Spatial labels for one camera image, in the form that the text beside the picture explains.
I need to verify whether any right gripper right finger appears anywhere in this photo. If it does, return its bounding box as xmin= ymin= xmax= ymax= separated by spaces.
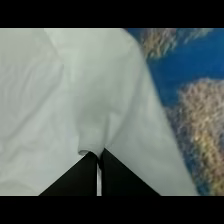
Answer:
xmin=99 ymin=148 xmax=161 ymax=197

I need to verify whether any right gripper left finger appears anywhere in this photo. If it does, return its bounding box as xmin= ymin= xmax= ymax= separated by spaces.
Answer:
xmin=38 ymin=151 xmax=99 ymax=197

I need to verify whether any white T-shirt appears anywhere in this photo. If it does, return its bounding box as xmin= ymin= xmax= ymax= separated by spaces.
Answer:
xmin=0 ymin=28 xmax=200 ymax=197

